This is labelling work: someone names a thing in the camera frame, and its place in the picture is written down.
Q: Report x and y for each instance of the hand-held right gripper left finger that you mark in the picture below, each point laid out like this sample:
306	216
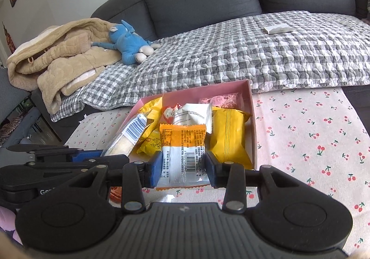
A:
154	168

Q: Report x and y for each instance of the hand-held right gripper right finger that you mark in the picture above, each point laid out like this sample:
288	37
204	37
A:
211	169

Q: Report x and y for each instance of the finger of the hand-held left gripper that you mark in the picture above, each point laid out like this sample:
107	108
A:
72	164
83	154

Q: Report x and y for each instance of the small yellow snack packet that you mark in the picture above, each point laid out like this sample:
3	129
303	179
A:
150	143

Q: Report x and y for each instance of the orange white snack packet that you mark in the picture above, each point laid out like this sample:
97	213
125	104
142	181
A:
182	155

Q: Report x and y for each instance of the clear rice cracker packet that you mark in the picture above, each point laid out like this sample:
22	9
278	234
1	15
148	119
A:
127	134

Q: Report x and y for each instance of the red snack packet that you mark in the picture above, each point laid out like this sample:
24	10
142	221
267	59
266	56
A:
170	114

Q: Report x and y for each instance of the white black-text snack packet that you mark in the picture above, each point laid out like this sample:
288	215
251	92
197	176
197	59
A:
193	116

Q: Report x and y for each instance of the crinkled gold yellow snack packet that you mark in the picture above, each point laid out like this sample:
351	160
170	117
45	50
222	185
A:
151	108

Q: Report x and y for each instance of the pink snack packet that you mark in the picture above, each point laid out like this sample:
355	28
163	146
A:
222	100

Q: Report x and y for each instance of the pink cardboard box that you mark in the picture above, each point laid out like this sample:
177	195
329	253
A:
185	95

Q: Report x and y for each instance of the purple plush toy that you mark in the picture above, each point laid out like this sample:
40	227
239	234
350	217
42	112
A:
7	218

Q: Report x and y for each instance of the large yellow snack packet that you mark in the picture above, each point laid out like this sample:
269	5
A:
228	134

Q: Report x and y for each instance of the grey chair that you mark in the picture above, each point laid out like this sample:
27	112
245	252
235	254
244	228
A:
17	103

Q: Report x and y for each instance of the cherry print tablecloth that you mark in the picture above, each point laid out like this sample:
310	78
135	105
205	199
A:
303	137

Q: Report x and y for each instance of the beige fleece jacket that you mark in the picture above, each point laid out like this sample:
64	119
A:
66	56

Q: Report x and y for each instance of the blue plush toy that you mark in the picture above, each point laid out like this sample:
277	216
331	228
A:
130	45

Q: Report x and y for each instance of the grey checked blanket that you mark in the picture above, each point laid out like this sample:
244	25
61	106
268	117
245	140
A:
231	51

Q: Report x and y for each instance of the small white box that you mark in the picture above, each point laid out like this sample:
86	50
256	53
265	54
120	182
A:
279	29

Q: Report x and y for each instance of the red wall ornament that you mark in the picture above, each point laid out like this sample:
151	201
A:
8	39

